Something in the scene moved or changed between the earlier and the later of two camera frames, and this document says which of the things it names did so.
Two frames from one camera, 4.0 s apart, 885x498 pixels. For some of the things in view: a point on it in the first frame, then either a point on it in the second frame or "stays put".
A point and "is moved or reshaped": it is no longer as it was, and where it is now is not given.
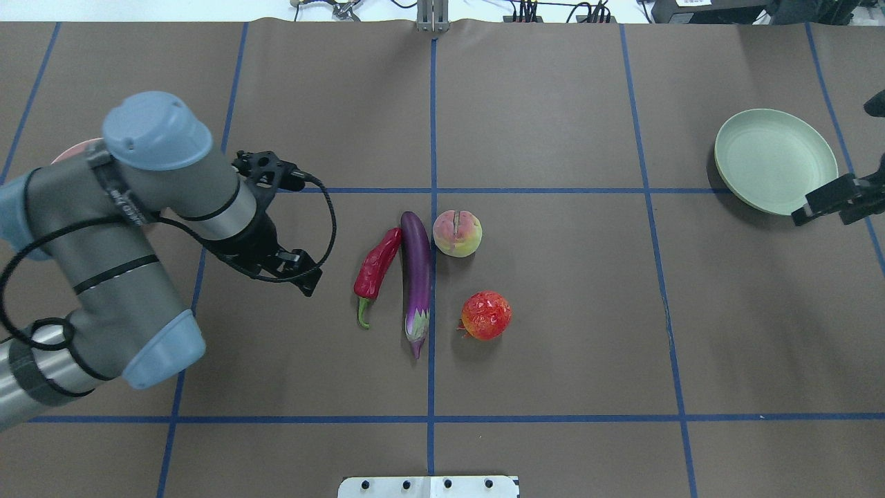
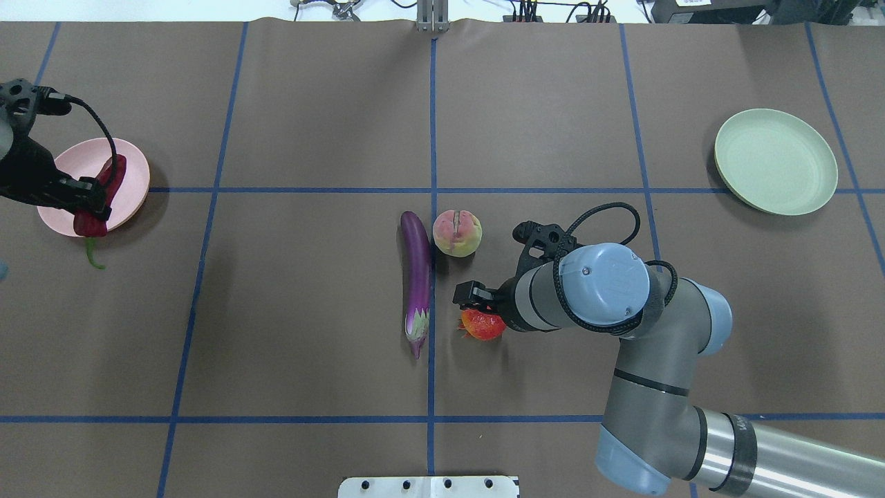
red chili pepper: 368,278 is moved or reshaped
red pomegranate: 485,315 stays put
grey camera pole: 433,16 stays put
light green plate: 769,159 stays put
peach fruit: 457,234 stays put
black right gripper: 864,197 → 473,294
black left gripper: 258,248 → 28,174
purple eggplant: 416,265 stays put
